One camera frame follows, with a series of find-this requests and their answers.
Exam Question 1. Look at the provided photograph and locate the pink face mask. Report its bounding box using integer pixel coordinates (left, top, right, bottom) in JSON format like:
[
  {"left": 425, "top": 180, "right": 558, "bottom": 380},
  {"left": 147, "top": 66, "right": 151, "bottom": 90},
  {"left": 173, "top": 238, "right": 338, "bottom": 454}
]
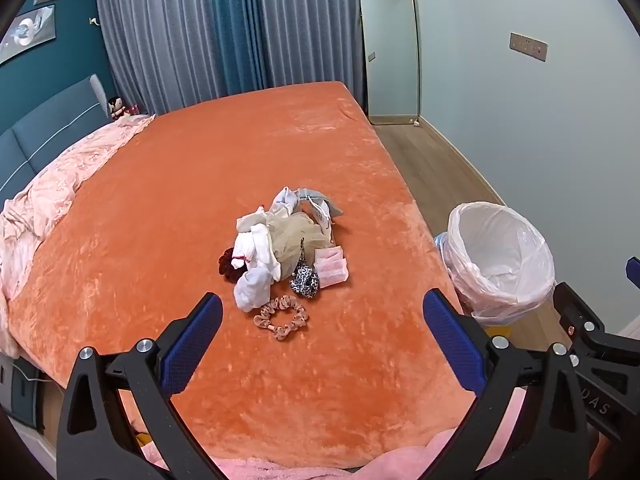
[{"left": 313, "top": 245, "right": 351, "bottom": 289}]

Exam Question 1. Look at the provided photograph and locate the teal curtain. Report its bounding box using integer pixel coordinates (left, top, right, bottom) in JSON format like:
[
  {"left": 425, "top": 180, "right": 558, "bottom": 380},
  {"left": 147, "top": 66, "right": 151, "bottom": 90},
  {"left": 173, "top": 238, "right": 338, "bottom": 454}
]
[{"left": 207, "top": 0, "right": 267, "bottom": 95}]

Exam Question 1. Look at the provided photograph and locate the white glove with red trim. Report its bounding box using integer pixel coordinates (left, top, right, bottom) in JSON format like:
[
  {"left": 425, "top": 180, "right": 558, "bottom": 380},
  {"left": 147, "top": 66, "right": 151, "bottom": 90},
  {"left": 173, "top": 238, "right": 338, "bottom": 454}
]
[{"left": 235, "top": 224, "right": 282, "bottom": 282}]

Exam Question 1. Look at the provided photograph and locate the leopard print scrunchie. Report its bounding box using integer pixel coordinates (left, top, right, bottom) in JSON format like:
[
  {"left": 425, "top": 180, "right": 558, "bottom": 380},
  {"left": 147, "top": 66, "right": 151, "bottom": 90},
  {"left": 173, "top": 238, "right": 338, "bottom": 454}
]
[{"left": 289, "top": 264, "right": 321, "bottom": 302}]

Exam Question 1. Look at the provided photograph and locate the grey drawstring pouch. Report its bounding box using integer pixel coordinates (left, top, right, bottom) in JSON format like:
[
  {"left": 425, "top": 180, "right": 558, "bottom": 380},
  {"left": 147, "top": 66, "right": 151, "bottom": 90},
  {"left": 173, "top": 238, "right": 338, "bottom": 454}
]
[{"left": 295, "top": 187, "right": 346, "bottom": 222}]

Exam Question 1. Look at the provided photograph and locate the grey curtain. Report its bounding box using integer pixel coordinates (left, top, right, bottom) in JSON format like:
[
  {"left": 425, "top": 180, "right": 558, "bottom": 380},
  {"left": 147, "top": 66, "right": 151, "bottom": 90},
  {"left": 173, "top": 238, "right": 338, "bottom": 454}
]
[{"left": 95, "top": 0, "right": 372, "bottom": 117}]

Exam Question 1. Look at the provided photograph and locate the beige tulle cloth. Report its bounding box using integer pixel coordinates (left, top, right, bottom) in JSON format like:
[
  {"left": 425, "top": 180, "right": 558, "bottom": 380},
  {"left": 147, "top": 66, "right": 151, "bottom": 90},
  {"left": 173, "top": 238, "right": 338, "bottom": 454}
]
[{"left": 264, "top": 211, "right": 332, "bottom": 282}]

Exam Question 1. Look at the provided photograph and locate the beige pink scrunchie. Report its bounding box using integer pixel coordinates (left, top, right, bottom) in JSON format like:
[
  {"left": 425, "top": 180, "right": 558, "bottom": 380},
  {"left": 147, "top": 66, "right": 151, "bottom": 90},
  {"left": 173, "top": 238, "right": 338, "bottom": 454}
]
[{"left": 252, "top": 295, "right": 310, "bottom": 345}]

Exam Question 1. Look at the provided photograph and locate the pink floral quilt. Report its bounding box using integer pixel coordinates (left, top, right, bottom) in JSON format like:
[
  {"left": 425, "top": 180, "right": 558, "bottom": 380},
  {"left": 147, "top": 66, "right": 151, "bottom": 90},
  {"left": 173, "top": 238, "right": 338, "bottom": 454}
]
[{"left": 0, "top": 113, "right": 157, "bottom": 357}]

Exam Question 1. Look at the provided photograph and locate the white sock with gold embroidery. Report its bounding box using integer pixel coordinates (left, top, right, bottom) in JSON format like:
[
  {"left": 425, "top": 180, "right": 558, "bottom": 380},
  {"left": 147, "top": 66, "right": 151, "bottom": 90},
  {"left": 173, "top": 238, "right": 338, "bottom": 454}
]
[{"left": 233, "top": 266, "right": 274, "bottom": 314}]

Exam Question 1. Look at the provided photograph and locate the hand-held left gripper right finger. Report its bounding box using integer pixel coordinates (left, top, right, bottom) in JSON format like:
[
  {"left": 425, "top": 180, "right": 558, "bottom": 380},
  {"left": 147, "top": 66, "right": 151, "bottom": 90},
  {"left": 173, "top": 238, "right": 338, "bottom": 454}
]
[{"left": 422, "top": 288, "right": 596, "bottom": 480}]

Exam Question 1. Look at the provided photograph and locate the standing mirror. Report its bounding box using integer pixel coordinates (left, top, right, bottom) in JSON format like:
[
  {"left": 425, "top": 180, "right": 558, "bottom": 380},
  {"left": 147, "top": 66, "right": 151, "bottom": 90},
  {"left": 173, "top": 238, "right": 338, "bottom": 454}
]
[{"left": 358, "top": 0, "right": 421, "bottom": 126}]

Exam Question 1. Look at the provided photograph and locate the bin with white bag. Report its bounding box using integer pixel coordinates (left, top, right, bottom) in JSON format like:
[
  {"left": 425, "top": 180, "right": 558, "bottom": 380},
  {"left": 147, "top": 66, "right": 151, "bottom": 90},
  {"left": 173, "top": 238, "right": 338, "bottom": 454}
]
[{"left": 446, "top": 201, "right": 556, "bottom": 327}]

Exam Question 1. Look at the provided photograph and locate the wall socket panel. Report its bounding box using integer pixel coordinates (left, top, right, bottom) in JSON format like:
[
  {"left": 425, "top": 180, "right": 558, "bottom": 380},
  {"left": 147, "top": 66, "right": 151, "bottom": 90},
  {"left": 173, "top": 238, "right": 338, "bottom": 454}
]
[{"left": 509, "top": 32, "right": 548, "bottom": 63}]

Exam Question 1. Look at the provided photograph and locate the pale white sock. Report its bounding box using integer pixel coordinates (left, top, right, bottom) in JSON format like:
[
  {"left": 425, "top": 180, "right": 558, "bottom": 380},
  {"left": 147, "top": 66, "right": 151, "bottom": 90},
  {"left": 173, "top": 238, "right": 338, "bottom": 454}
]
[{"left": 271, "top": 185, "right": 302, "bottom": 219}]

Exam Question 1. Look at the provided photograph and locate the wall poster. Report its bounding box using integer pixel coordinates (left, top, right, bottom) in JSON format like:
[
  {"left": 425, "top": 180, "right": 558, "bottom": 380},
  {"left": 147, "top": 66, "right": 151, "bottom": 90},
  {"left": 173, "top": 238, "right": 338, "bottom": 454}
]
[{"left": 0, "top": 4, "right": 56, "bottom": 67}]

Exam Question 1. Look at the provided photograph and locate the orange plush blanket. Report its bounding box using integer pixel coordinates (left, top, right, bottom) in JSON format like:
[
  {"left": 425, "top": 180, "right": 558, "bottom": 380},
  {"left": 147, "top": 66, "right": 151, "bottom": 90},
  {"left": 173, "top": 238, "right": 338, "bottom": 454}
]
[{"left": 5, "top": 80, "right": 479, "bottom": 472}]

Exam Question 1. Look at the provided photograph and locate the dark bedside cabinet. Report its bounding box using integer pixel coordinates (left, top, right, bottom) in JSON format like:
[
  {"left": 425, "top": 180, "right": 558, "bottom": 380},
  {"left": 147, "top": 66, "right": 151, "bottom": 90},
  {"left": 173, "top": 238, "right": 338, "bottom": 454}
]
[{"left": 0, "top": 350, "right": 67, "bottom": 442}]

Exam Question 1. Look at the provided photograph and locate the blue padded headboard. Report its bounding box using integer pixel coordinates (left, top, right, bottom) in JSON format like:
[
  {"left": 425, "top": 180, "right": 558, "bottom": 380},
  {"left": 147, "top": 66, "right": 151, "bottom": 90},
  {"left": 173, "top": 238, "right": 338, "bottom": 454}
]
[{"left": 0, "top": 73, "right": 114, "bottom": 202}]

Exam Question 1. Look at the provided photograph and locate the dark red scrunchie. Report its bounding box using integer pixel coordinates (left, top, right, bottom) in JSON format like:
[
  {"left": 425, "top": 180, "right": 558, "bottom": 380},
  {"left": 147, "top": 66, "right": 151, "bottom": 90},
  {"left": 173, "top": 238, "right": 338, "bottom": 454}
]
[{"left": 217, "top": 247, "right": 252, "bottom": 282}]

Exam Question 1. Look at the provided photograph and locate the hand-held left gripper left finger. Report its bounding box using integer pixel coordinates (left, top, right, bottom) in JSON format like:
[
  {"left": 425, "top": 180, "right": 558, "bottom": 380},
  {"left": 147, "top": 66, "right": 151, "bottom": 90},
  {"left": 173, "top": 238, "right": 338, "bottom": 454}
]
[{"left": 57, "top": 292, "right": 224, "bottom": 480}]

